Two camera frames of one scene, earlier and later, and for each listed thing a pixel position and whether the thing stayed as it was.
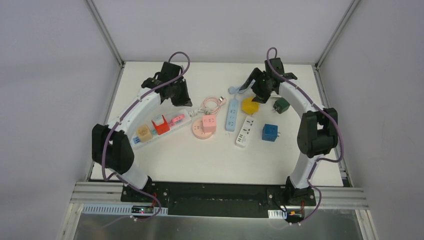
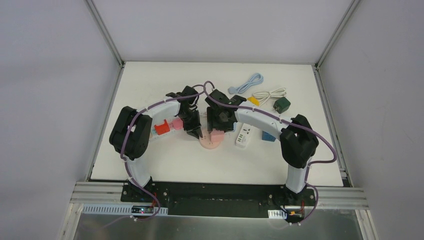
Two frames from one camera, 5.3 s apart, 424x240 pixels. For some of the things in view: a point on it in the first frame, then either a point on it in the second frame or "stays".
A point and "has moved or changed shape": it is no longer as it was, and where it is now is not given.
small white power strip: [245, 132] stays
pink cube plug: [209, 123] has moved or changed shape
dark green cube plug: [281, 105] stays
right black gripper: [259, 87] -> [216, 123]
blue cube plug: [270, 132] stays
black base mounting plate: [219, 199] stays
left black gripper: [180, 93] -> [192, 122]
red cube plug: [163, 128] stays
